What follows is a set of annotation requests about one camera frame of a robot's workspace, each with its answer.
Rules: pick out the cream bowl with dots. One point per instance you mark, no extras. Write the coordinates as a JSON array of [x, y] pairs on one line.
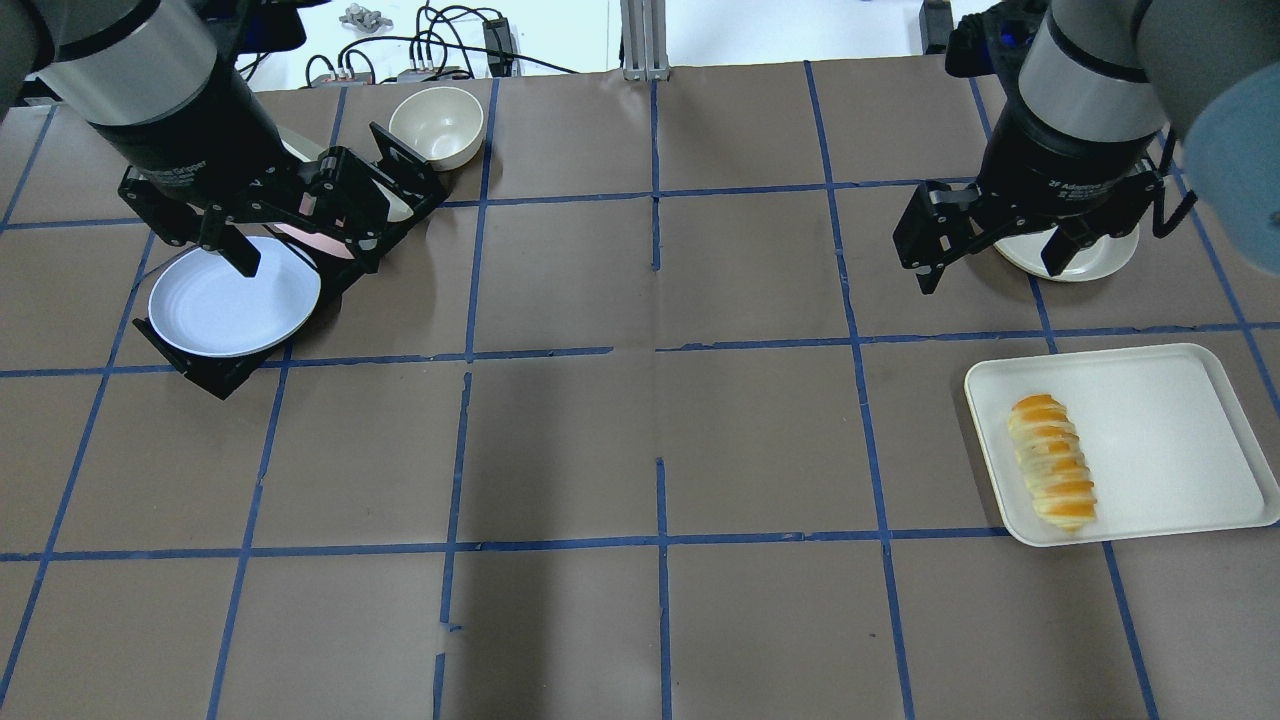
[[444, 125]]

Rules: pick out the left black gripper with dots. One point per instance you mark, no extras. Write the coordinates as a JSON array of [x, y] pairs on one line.
[[190, 132]]

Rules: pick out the aluminium frame post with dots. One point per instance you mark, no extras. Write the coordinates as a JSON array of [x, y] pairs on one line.
[[644, 54]]

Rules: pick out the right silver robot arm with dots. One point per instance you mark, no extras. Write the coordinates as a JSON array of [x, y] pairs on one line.
[[1114, 111]]

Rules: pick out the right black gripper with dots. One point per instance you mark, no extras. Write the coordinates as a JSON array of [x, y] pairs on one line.
[[1062, 165]]

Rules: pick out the pink plate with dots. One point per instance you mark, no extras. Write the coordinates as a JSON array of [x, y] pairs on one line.
[[317, 241]]

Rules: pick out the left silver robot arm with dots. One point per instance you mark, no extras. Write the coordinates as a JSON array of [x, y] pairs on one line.
[[128, 63]]

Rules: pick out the black dish rack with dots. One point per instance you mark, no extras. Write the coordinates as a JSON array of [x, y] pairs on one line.
[[413, 189]]

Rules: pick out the cream plate with lemon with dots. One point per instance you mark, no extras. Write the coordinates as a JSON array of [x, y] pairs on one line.
[[1105, 257]]

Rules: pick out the white rectangular tray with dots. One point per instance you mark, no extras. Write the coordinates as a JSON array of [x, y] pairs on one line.
[[1163, 432]]

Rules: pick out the blue plate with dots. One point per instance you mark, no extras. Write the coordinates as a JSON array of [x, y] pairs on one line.
[[203, 306]]

